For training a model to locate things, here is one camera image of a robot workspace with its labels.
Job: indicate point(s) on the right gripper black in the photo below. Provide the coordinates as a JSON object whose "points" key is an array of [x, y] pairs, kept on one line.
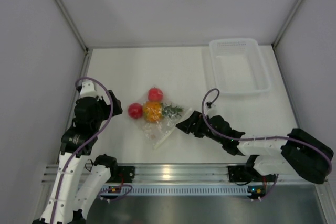
{"points": [[188, 125]]}

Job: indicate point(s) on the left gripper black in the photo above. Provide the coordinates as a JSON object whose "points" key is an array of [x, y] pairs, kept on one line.
{"points": [[116, 109]]}

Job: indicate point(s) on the clear zip top bag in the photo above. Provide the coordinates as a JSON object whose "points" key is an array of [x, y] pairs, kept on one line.
{"points": [[158, 132]]}

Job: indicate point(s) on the fake pineapple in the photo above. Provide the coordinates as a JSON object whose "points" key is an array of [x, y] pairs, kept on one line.
{"points": [[154, 112]]}

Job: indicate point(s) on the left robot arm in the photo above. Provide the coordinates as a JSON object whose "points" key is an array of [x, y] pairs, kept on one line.
{"points": [[70, 201]]}

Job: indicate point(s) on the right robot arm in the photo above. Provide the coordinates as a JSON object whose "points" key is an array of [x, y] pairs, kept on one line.
{"points": [[298, 153]]}

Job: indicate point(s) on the white plastic basket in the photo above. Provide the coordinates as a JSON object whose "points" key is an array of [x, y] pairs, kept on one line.
{"points": [[239, 67]]}

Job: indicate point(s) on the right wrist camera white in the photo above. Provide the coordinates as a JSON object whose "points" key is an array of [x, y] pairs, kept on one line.
{"points": [[210, 109]]}

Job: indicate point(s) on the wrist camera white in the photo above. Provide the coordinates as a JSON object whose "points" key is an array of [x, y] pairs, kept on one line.
{"points": [[210, 109], [88, 89]]}

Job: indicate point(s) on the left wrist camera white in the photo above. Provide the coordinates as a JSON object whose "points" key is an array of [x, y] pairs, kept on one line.
{"points": [[88, 89]]}

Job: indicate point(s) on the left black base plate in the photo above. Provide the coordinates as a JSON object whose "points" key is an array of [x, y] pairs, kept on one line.
{"points": [[122, 174]]}

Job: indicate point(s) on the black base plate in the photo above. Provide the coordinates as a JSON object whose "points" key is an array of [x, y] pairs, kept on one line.
{"points": [[237, 174], [122, 174]]}

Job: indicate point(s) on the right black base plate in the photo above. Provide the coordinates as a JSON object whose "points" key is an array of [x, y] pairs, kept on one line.
{"points": [[237, 174]]}

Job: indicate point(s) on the aluminium mounting rail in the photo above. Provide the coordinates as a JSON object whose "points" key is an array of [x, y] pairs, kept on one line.
{"points": [[180, 173]]}

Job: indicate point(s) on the white slotted cable duct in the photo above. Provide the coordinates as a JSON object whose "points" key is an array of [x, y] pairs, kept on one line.
{"points": [[180, 190]]}

